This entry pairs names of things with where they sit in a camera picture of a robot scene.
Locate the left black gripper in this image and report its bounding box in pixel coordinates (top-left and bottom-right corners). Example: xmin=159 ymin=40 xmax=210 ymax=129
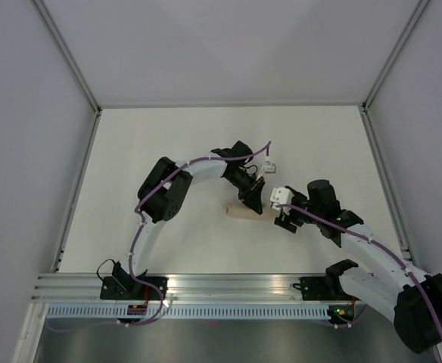
xmin=226 ymin=170 xmax=265 ymax=216

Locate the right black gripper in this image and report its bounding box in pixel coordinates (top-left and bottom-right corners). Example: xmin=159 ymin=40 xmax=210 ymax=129
xmin=274 ymin=191 xmax=322 ymax=234

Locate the beige cloth napkin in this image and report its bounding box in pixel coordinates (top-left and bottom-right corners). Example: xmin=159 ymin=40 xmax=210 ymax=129
xmin=226 ymin=203 xmax=278 ymax=221

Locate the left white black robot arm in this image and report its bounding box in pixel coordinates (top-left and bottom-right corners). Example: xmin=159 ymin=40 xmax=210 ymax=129
xmin=100 ymin=141 xmax=269 ymax=301

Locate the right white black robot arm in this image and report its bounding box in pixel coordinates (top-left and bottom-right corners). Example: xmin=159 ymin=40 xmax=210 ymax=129
xmin=270 ymin=179 xmax=442 ymax=353

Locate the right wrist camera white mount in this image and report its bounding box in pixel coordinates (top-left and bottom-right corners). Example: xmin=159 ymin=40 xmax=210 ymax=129
xmin=269 ymin=187 xmax=294 ymax=214

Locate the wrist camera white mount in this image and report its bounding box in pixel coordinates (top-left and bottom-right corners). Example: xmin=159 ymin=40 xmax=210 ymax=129
xmin=269 ymin=187 xmax=294 ymax=214
xmin=256 ymin=161 xmax=277 ymax=181

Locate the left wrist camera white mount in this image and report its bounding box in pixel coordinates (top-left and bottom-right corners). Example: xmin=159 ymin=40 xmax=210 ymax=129
xmin=256 ymin=161 xmax=277 ymax=181

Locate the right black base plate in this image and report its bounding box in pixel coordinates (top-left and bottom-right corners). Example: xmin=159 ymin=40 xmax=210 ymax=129
xmin=291 ymin=276 xmax=353 ymax=302

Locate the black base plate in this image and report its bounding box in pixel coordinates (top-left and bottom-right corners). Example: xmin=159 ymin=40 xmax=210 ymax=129
xmin=100 ymin=276 xmax=168 ymax=301
xmin=291 ymin=276 xmax=353 ymax=302

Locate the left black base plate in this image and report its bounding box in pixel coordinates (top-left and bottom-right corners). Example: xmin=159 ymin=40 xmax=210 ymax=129
xmin=100 ymin=276 xmax=168 ymax=301

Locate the white slotted cable duct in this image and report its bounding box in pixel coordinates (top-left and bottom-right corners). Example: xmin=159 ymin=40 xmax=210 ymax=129
xmin=47 ymin=303 xmax=329 ymax=320

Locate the aluminium mounting rail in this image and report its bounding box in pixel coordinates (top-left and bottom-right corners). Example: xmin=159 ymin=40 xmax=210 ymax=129
xmin=31 ymin=273 xmax=351 ymax=305

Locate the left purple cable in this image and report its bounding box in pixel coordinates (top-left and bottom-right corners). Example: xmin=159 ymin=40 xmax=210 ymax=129
xmin=46 ymin=140 xmax=272 ymax=334

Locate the right aluminium frame post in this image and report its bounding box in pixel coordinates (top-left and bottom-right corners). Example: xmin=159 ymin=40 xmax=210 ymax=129
xmin=360 ymin=0 xmax=432 ymax=113

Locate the aluminium frame post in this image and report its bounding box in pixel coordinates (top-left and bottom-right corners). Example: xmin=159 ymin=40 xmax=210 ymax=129
xmin=30 ymin=0 xmax=101 ymax=115
xmin=360 ymin=0 xmax=432 ymax=113

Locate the left aluminium frame post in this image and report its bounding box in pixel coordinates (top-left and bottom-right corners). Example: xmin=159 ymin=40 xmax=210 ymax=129
xmin=30 ymin=0 xmax=101 ymax=115

